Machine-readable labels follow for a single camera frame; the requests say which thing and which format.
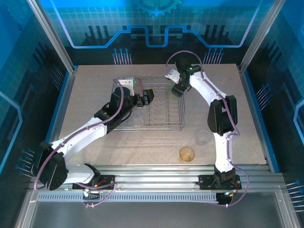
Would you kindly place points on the orange plastic cup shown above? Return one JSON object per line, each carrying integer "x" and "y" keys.
{"x": 187, "y": 154}

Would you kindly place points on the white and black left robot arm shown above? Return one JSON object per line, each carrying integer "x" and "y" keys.
{"x": 78, "y": 135}

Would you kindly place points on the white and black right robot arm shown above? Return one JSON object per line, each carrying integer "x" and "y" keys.
{"x": 223, "y": 152}

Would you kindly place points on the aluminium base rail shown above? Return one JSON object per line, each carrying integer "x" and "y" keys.
{"x": 154, "y": 175}

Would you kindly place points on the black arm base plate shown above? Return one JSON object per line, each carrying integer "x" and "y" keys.
{"x": 108, "y": 181}
{"x": 205, "y": 184}

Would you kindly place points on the aluminium frame post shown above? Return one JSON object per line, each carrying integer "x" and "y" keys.
{"x": 53, "y": 35}
{"x": 260, "y": 35}

